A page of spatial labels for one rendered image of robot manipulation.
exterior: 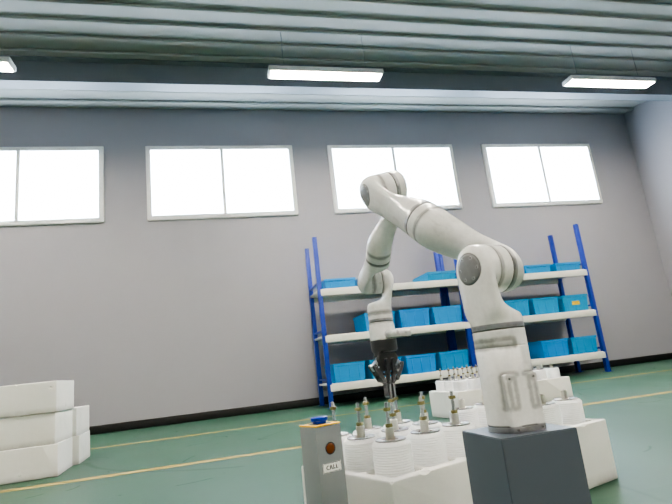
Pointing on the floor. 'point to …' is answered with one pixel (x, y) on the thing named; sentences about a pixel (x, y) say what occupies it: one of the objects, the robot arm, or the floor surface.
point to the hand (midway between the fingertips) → (389, 390)
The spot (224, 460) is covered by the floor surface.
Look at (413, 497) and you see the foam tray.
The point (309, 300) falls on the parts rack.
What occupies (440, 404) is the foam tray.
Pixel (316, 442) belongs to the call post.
